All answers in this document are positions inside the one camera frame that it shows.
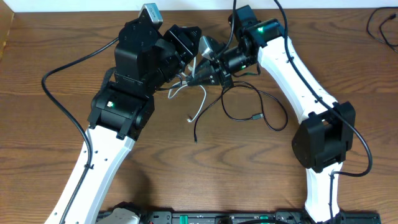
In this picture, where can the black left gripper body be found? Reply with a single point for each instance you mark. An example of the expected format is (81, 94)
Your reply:
(176, 42)

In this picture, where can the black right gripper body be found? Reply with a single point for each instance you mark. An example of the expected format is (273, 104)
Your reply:
(238, 62)

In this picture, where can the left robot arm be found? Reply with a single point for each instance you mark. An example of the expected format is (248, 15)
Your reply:
(146, 61)

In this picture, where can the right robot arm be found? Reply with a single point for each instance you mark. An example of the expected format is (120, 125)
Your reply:
(325, 132)

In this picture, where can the cardboard box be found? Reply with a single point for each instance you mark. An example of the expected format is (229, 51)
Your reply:
(6, 19)

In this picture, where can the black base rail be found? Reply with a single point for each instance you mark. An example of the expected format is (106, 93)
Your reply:
(129, 213)

